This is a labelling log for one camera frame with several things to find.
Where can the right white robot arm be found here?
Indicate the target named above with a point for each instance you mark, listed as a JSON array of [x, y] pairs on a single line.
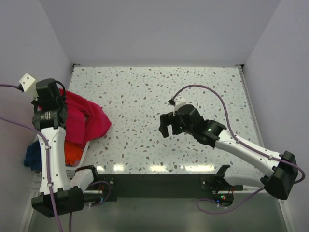
[[279, 171]]

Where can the magenta t shirt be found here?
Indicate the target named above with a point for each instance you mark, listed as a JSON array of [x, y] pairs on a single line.
[[85, 121]]

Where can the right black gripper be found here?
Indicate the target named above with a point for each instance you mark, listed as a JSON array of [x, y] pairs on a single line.
[[173, 124]]

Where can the white laundry basket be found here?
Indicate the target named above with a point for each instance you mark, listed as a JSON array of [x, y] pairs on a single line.
[[86, 147]]

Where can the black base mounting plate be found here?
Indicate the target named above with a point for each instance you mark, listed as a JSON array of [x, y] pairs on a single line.
[[157, 186]]

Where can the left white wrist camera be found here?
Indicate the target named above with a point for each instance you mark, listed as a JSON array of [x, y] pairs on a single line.
[[28, 84]]

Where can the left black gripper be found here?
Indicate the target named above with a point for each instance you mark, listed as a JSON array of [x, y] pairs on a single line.
[[48, 101]]

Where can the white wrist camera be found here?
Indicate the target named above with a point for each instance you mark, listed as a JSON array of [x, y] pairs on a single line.
[[177, 102], [28, 84]]

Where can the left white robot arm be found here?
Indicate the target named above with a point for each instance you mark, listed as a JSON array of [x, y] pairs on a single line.
[[58, 195]]

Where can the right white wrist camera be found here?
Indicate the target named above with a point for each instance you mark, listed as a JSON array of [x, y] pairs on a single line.
[[177, 102]]

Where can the orange t shirt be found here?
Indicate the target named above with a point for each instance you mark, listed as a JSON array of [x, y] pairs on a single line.
[[73, 153]]

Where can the blue t shirt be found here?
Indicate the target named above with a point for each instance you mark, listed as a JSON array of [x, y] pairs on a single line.
[[33, 157]]

